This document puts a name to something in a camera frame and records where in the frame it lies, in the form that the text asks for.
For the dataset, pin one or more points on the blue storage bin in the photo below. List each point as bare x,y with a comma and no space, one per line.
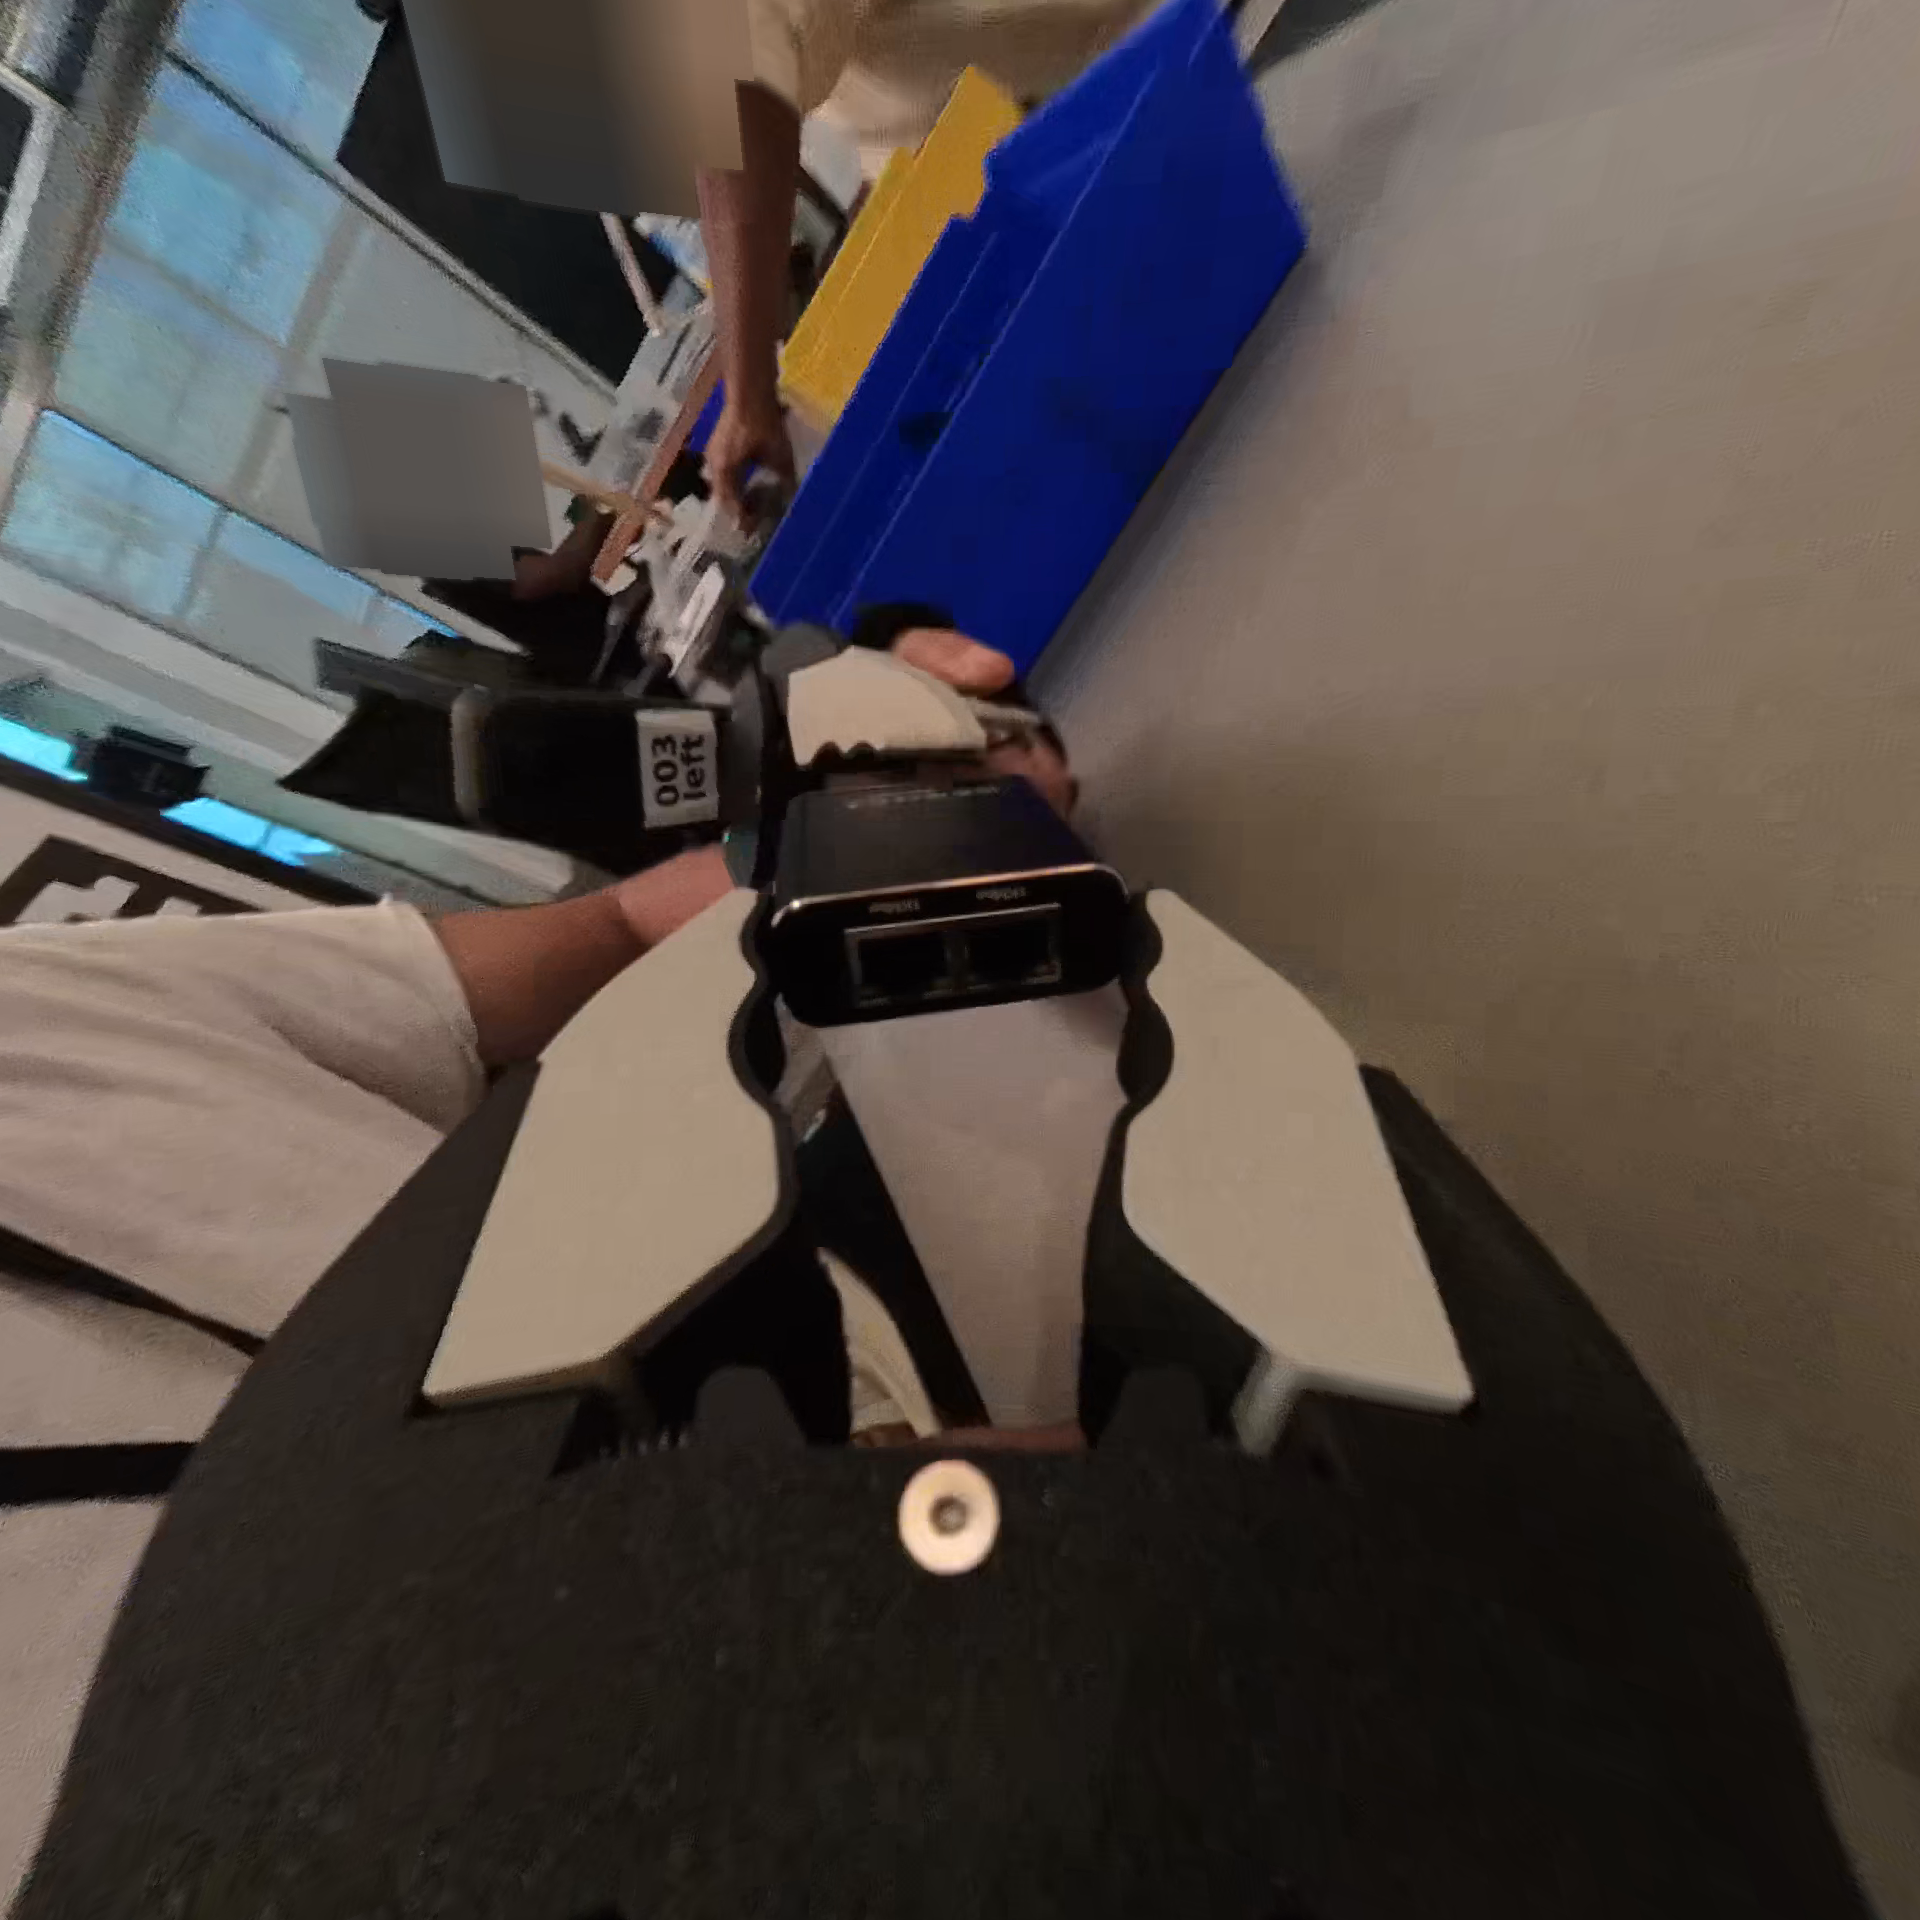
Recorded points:
1050,346

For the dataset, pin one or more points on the yellow storage bin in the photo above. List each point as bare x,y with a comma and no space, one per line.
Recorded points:
885,283

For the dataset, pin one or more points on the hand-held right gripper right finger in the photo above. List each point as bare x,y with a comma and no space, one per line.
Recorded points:
1290,1184

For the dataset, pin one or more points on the person's left forearm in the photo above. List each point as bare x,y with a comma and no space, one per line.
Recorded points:
556,961

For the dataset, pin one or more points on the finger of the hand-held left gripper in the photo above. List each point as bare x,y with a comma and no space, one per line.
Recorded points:
885,704

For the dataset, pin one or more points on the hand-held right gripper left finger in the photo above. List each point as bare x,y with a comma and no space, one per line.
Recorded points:
616,1184

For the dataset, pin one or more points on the person's left hand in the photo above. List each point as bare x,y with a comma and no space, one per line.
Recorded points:
961,661

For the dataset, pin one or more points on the black ethernet adapter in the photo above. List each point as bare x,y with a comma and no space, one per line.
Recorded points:
930,854

